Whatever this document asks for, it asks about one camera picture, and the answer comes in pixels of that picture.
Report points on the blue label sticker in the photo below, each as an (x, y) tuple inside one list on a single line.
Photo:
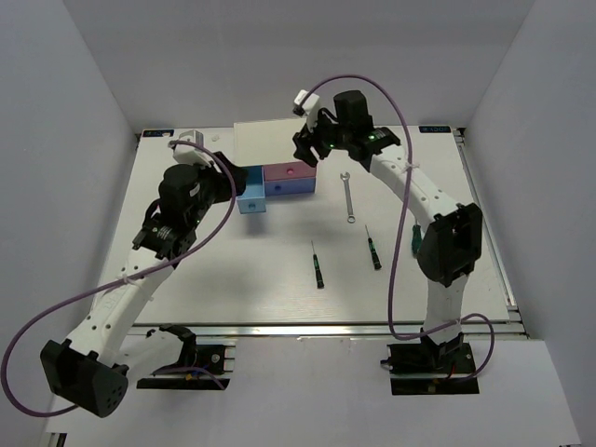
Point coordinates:
[(434, 129), (157, 133)]

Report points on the pink drawer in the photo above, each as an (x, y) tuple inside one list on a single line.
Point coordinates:
[(288, 171)]

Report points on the white drawer cabinet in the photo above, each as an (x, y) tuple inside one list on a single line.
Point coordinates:
[(260, 143)]

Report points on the green handled screwdriver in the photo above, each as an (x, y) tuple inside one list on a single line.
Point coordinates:
[(416, 240)]

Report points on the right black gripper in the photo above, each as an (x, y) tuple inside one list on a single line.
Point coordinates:
[(304, 142)]

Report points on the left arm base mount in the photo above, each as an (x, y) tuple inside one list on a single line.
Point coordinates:
[(199, 366)]

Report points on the blue label sticker right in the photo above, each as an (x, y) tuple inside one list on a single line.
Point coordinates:
[(434, 129)]

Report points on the blue label sticker left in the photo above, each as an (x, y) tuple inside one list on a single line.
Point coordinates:
[(157, 133)]

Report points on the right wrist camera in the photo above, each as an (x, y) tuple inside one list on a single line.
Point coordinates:
[(306, 104)]

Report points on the purple-blue wide drawer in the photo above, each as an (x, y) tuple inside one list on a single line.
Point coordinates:
[(290, 187)]

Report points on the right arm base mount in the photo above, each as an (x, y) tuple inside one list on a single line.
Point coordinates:
[(412, 372)]

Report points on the silver combination wrench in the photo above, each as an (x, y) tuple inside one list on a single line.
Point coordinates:
[(345, 177)]

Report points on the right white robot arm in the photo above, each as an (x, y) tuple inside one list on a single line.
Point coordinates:
[(451, 231)]

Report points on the light blue small drawer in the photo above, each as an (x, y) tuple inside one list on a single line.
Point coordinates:
[(253, 198)]

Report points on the small black precision screwdriver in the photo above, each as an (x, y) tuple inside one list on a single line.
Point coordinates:
[(317, 270)]

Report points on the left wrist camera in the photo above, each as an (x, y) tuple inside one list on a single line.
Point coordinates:
[(185, 151)]

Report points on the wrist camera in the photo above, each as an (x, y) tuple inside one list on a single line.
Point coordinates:
[(306, 104), (185, 151)]

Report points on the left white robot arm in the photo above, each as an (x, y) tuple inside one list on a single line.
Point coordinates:
[(90, 368)]

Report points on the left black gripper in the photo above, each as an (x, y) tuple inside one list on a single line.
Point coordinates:
[(221, 179)]

